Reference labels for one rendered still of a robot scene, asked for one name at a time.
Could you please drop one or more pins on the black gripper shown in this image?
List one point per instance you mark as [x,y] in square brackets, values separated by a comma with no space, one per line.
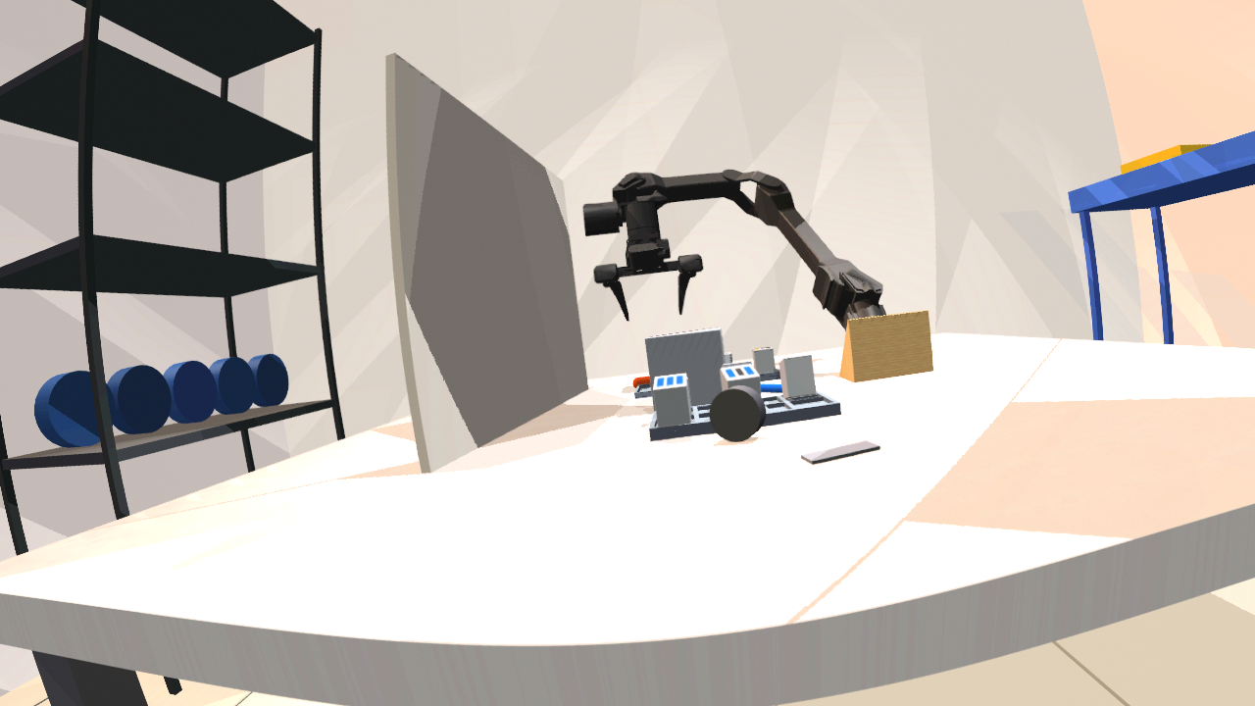
[686,265]

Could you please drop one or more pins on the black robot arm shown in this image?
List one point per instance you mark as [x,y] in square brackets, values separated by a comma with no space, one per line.
[842,288]

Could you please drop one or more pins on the dark grey short cylinder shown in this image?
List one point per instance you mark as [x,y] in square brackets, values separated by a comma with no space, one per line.
[737,413]

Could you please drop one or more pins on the white rectangular block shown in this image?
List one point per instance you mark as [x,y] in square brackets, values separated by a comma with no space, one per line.
[698,353]

